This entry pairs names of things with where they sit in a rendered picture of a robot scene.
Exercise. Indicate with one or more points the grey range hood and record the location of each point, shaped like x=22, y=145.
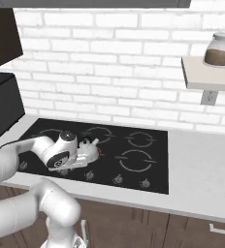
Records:
x=85, y=3

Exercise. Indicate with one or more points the black microwave oven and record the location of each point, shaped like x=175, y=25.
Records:
x=4, y=103

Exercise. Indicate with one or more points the brown wooden drawer front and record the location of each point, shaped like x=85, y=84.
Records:
x=211, y=237

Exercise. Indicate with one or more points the beige wall shelf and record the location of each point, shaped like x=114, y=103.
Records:
x=208, y=76

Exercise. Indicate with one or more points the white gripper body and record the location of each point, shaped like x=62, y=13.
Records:
x=77, y=162

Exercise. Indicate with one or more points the brown wooden cupboard door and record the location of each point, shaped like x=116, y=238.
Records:
x=130, y=227

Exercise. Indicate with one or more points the grey wall socket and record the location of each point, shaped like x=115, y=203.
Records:
x=209, y=97

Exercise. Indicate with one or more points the dark wall cupboard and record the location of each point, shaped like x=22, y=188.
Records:
x=3, y=35

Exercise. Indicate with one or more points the glass jar with brown contents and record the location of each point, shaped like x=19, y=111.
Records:
x=219, y=51

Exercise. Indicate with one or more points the grey hob knob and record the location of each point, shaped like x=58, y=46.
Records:
x=89, y=175
x=118, y=179
x=145, y=183
x=64, y=172

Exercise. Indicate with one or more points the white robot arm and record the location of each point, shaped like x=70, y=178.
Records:
x=17, y=213

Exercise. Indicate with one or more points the black hob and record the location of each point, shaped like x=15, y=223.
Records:
x=117, y=168

